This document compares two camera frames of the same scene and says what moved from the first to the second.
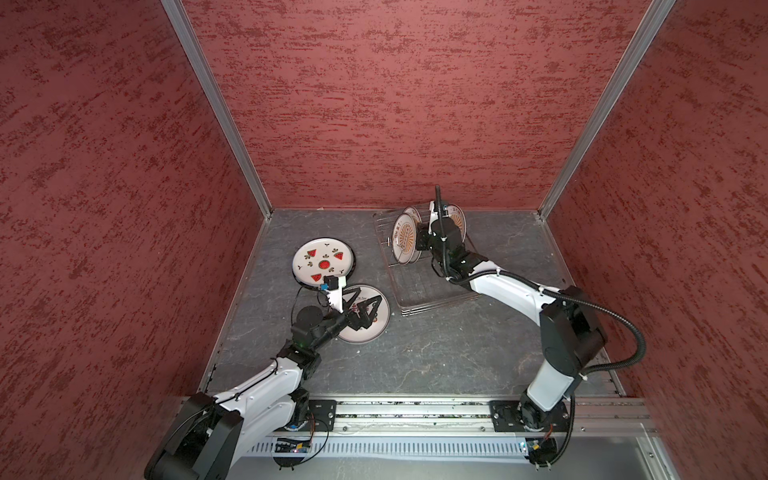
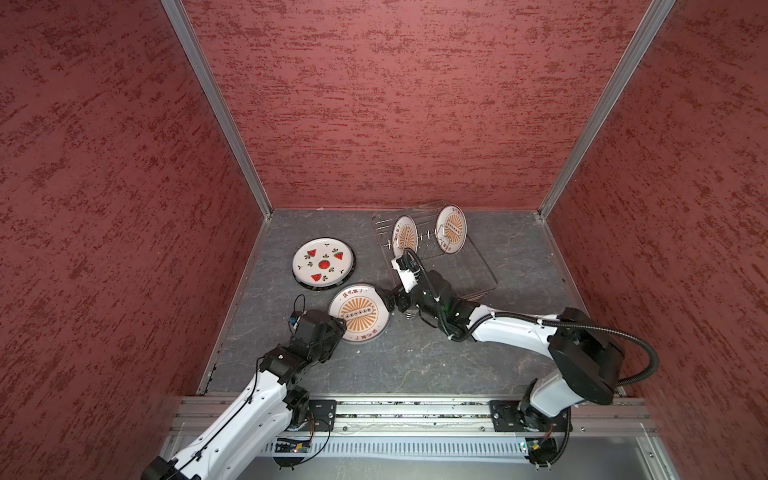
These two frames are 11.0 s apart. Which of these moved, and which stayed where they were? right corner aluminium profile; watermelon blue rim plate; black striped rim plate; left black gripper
Moved: left black gripper
Stayed: watermelon blue rim plate; right corner aluminium profile; black striped rim plate
